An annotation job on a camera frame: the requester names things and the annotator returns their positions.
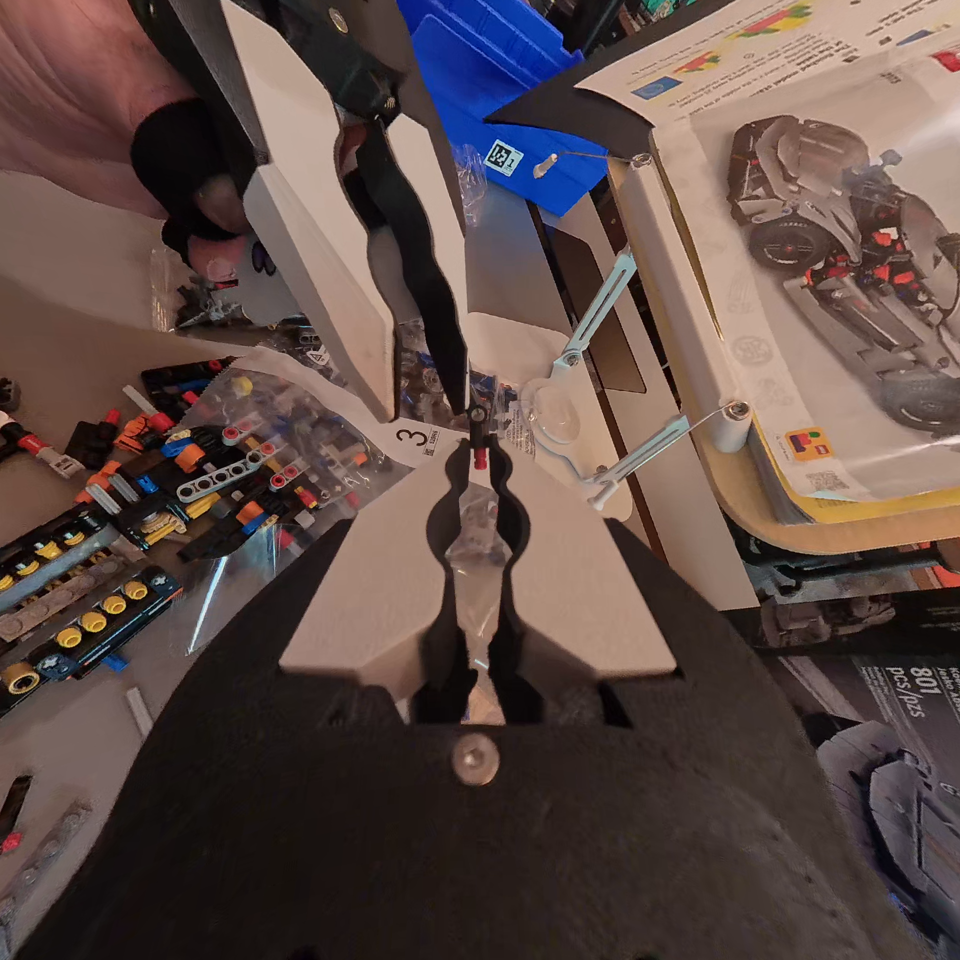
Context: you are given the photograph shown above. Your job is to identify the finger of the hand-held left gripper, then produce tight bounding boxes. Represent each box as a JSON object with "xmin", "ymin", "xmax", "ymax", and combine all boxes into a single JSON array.
[
  {"xmin": 222, "ymin": 2, "xmax": 400, "ymax": 423},
  {"xmin": 339, "ymin": 117, "xmax": 472, "ymax": 415}
]

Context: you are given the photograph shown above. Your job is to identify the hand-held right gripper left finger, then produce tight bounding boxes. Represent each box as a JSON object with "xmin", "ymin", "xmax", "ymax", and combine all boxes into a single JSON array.
[{"xmin": 277, "ymin": 437, "xmax": 477, "ymax": 726}]

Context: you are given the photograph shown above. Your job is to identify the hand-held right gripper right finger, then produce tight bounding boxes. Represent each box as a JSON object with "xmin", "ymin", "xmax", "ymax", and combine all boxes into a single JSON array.
[{"xmin": 484, "ymin": 437, "xmax": 681, "ymax": 726}]

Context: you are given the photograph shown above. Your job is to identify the clear bag mixed lego pieces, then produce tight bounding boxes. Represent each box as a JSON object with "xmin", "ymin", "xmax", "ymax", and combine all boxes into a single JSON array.
[{"xmin": 148, "ymin": 246, "xmax": 543, "ymax": 468}]

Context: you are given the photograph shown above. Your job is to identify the black lego chassis assembly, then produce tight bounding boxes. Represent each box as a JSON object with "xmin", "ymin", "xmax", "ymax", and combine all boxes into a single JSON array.
[{"xmin": 0, "ymin": 501, "xmax": 186, "ymax": 715}]

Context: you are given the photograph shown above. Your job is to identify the pile of loose lego pieces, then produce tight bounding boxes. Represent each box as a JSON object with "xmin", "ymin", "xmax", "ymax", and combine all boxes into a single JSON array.
[{"xmin": 66, "ymin": 358, "xmax": 400, "ymax": 565}]

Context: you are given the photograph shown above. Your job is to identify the black lego brick red pin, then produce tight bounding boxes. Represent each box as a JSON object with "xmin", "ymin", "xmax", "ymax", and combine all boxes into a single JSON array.
[{"xmin": 64, "ymin": 407, "xmax": 126, "ymax": 471}]

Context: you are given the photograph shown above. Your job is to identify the red black axle lego assembly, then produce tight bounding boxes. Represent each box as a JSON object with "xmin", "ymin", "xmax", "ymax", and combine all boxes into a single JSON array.
[{"xmin": 0, "ymin": 377, "xmax": 89, "ymax": 483}]

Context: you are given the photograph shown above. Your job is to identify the person's left hand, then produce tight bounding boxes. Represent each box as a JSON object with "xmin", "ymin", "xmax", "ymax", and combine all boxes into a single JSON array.
[{"xmin": 0, "ymin": 0, "xmax": 250, "ymax": 284}]

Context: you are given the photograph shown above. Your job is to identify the blue plastic bin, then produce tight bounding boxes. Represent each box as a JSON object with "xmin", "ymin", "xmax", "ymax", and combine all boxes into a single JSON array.
[{"xmin": 396, "ymin": 0, "xmax": 610, "ymax": 220}]

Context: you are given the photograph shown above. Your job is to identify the white book stand panel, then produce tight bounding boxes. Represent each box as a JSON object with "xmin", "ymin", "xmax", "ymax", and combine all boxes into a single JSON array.
[{"xmin": 621, "ymin": 159, "xmax": 764, "ymax": 614}]

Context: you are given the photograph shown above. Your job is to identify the white stand bracket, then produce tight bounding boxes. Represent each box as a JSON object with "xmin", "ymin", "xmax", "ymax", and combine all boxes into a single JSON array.
[{"xmin": 516, "ymin": 249, "xmax": 753, "ymax": 513}]

